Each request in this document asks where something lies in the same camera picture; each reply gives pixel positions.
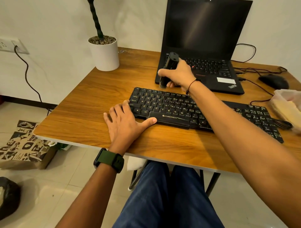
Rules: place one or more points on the black keyboard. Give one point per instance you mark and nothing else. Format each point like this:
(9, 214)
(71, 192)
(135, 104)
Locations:
(160, 103)

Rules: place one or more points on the person's blue jeans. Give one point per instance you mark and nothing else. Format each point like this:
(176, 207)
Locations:
(160, 199)

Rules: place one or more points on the black computer mouse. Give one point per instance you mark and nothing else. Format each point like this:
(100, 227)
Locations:
(274, 82)

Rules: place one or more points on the black cleaning brush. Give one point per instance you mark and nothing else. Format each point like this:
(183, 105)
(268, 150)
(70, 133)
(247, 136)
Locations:
(172, 61)

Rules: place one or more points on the person's right hand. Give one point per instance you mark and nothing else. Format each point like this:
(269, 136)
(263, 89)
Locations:
(182, 75)

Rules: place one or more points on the black laptop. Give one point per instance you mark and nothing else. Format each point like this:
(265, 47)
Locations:
(204, 25)

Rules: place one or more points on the white wall socket panel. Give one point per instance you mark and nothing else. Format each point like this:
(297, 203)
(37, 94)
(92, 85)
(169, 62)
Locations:
(7, 45)

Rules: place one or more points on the black woven basket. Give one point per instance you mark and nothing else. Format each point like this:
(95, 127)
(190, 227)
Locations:
(10, 195)

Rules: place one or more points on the person's right forearm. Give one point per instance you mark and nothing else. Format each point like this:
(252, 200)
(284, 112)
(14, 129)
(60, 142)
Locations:
(247, 145)

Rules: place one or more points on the person's left forearm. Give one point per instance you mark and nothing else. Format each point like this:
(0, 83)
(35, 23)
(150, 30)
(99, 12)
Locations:
(89, 199)

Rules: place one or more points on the black metal table leg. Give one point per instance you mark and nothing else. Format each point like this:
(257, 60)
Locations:
(212, 184)

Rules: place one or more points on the printed brown paper bag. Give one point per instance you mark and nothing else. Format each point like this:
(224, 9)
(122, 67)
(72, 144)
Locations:
(25, 145)

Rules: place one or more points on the white seat chair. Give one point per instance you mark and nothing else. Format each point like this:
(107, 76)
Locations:
(135, 163)

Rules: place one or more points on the clear plastic box red latches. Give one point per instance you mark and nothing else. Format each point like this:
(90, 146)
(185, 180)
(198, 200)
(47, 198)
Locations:
(285, 94)

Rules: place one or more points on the small plastic wrapper scrap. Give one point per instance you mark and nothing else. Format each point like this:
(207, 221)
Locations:
(121, 51)

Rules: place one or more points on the yellow cloth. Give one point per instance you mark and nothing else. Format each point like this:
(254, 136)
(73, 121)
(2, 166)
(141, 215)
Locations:
(287, 112)

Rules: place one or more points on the person's left hand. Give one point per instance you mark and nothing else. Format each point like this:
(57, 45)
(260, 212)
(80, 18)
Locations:
(122, 129)

